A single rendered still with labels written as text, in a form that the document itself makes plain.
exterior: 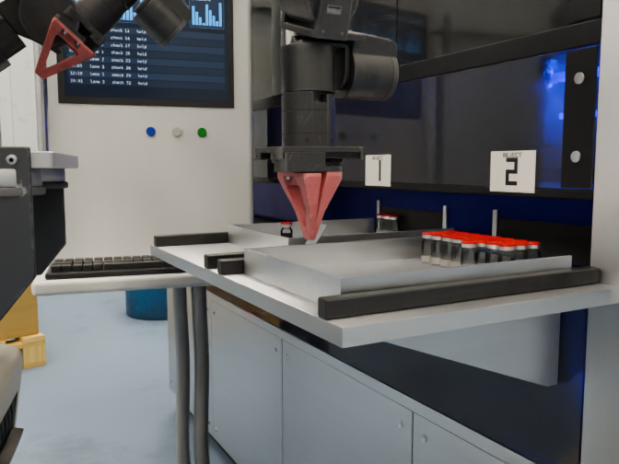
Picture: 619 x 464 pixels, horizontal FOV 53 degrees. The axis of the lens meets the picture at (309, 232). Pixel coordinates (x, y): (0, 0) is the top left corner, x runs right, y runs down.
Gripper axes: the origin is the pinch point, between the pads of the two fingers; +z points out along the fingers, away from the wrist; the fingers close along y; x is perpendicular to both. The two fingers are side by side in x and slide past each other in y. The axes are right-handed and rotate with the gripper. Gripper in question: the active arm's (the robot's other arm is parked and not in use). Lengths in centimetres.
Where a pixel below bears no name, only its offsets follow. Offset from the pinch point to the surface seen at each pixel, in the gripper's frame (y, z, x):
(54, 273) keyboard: -20, 14, 71
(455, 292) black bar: 13.4, 6.6, -8.3
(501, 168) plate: 37.1, -6.3, 9.3
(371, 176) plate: 37, -4, 43
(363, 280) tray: 3.0, 4.6, -6.1
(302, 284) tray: 0.2, 6.3, 2.2
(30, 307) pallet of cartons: -14, 67, 284
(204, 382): 18, 52, 97
